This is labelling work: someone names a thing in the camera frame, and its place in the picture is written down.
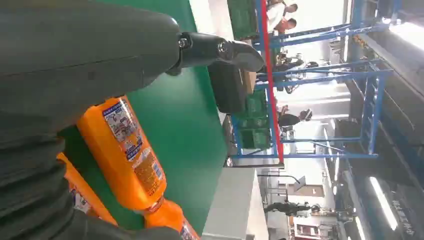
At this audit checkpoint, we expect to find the green plastic crate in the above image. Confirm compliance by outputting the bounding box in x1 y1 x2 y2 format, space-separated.
237 127 272 151
244 88 269 119
226 0 260 41

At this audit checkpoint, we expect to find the orange drink bottle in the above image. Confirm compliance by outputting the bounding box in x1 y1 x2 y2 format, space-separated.
76 95 168 212
55 151 119 227
143 198 201 240

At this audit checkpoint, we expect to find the blue metal rack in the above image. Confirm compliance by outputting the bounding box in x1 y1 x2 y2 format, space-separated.
229 0 403 161

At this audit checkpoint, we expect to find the long ceiling lamp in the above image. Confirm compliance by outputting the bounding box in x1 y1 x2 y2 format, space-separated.
368 176 399 232

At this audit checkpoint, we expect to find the green table mat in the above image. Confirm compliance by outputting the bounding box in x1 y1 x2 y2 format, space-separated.
59 0 229 234

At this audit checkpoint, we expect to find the brown cardboard box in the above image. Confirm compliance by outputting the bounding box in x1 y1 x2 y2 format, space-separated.
241 68 258 96

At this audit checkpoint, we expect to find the black zip case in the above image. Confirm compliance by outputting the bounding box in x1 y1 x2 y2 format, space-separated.
207 62 249 115

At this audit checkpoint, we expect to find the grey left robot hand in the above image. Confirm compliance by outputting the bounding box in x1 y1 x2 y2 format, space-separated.
0 0 266 142

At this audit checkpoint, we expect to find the person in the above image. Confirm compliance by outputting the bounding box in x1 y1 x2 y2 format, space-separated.
273 17 298 35
263 201 322 217
265 0 299 26
277 108 314 129

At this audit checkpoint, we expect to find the red upright pole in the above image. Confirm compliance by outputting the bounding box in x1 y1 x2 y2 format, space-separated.
259 0 285 165

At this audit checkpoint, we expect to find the white side table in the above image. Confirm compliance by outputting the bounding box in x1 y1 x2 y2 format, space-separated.
201 166 270 240

